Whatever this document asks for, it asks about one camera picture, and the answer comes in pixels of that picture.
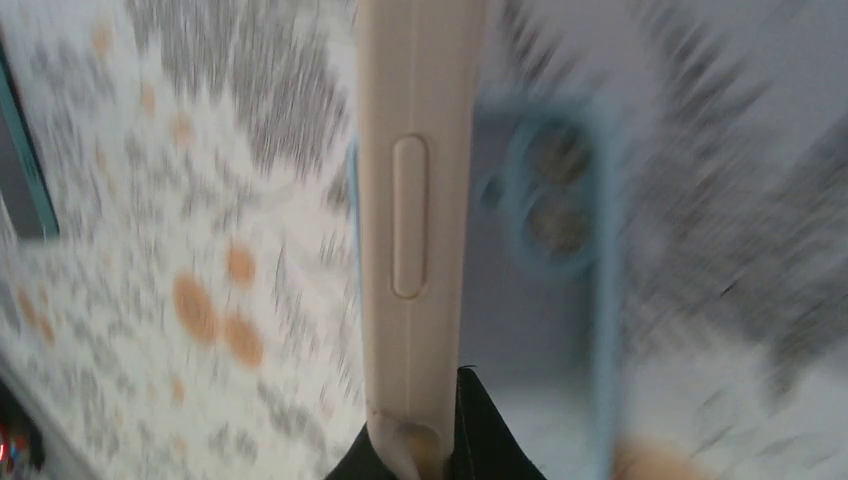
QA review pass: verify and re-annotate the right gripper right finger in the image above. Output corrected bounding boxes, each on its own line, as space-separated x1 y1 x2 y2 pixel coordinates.
453 367 544 480

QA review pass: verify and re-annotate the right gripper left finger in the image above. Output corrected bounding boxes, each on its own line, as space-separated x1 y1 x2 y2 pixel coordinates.
325 425 396 480

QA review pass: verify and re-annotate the light blue phone case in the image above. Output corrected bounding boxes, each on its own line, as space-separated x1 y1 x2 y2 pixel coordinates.
347 86 631 480

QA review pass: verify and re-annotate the green phone black screen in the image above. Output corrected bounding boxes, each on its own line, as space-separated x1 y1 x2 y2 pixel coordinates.
1 53 60 240

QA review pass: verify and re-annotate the floral patterned table mat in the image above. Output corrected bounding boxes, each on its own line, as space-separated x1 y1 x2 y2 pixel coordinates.
1 1 847 479

